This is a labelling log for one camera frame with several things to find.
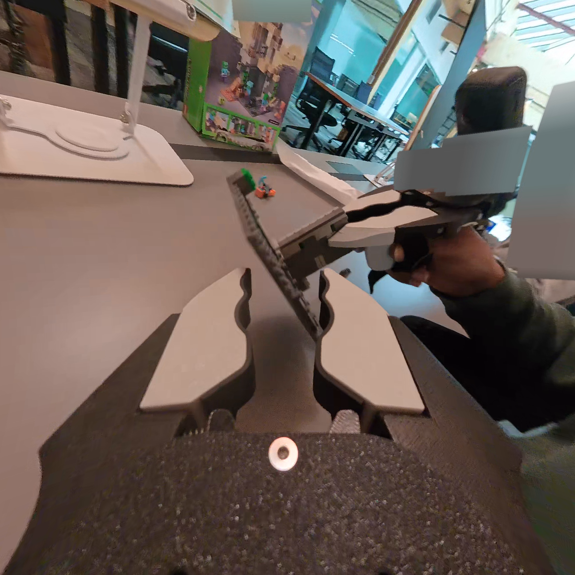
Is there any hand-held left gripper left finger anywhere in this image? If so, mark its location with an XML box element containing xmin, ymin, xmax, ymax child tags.
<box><xmin>139</xmin><ymin>268</ymin><xmax>257</xmax><ymax>420</ymax></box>

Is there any green toy set box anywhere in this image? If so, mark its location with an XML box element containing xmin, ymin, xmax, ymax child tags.
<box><xmin>182</xmin><ymin>20</ymin><xmax>311</xmax><ymax>153</ymax></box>

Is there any black office chair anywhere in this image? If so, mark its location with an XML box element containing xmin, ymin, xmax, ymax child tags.
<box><xmin>294</xmin><ymin>46</ymin><xmax>338</xmax><ymax>137</ymax></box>

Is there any dark slanted panel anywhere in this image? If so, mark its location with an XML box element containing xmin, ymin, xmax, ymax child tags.
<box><xmin>406</xmin><ymin>0</ymin><xmax>488</xmax><ymax>150</ymax></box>

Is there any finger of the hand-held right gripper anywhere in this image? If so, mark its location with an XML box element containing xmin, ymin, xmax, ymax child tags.
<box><xmin>327</xmin><ymin>212</ymin><xmax>444</xmax><ymax>249</ymax></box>
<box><xmin>344</xmin><ymin>190</ymin><xmax>440</xmax><ymax>224</ymax></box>

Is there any white paper bag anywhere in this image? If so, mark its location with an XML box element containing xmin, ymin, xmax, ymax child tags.
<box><xmin>276</xmin><ymin>143</ymin><xmax>369</xmax><ymax>208</ymax></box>

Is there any person's torso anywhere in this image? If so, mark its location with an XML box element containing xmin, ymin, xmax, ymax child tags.
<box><xmin>496</xmin><ymin>355</ymin><xmax>575</xmax><ymax>575</ymax></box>

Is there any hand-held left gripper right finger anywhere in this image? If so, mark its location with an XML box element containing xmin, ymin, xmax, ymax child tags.
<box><xmin>314</xmin><ymin>268</ymin><xmax>426</xmax><ymax>418</ymax></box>

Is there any white book stand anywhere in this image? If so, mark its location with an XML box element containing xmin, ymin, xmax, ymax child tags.
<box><xmin>0</xmin><ymin>0</ymin><xmax>223</xmax><ymax>186</ymax></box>

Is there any grey brick baseplate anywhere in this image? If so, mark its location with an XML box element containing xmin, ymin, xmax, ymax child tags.
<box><xmin>227</xmin><ymin>168</ymin><xmax>325</xmax><ymax>341</ymax></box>

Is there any person's right forearm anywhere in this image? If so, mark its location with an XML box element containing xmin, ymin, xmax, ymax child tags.
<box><xmin>431</xmin><ymin>265</ymin><xmax>575</xmax><ymax>407</ymax></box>

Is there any wood-edged office table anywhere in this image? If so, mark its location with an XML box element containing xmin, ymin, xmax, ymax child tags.
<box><xmin>305</xmin><ymin>72</ymin><xmax>410</xmax><ymax>162</ymax></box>

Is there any grey desk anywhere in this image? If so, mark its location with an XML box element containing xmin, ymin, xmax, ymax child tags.
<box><xmin>0</xmin><ymin>69</ymin><xmax>470</xmax><ymax>575</ymax></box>

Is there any person's right hand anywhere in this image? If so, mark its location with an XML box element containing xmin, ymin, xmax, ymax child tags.
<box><xmin>389</xmin><ymin>226</ymin><xmax>506</xmax><ymax>298</ymax></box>

